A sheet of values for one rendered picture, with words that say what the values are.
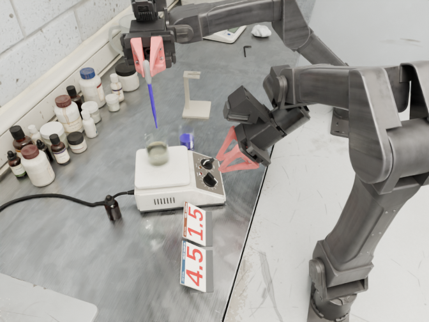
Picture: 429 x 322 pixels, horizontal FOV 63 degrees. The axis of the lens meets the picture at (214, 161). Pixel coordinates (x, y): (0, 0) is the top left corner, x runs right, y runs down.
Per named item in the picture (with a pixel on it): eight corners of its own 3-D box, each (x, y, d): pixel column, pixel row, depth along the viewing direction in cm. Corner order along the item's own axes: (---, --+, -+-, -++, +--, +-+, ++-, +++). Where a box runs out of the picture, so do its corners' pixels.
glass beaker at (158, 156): (158, 174, 78) (153, 146, 72) (142, 161, 80) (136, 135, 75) (177, 160, 81) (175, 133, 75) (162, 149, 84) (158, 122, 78)
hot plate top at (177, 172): (187, 147, 85) (187, 144, 84) (191, 184, 76) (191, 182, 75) (136, 151, 83) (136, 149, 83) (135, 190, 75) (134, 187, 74)
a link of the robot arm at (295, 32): (168, 22, 72) (313, -9, 73) (165, 5, 78) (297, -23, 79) (180, 74, 81) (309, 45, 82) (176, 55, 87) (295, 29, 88)
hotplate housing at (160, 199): (218, 166, 91) (218, 143, 86) (225, 206, 82) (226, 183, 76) (131, 174, 89) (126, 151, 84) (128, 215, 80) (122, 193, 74)
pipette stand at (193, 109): (210, 103, 111) (210, 66, 102) (209, 119, 105) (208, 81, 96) (186, 102, 111) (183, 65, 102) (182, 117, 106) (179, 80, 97)
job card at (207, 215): (211, 212, 81) (211, 200, 78) (212, 246, 74) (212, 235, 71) (185, 212, 81) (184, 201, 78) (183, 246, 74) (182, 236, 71)
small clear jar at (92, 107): (82, 123, 104) (78, 108, 100) (90, 114, 107) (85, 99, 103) (97, 125, 103) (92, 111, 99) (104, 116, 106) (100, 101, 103)
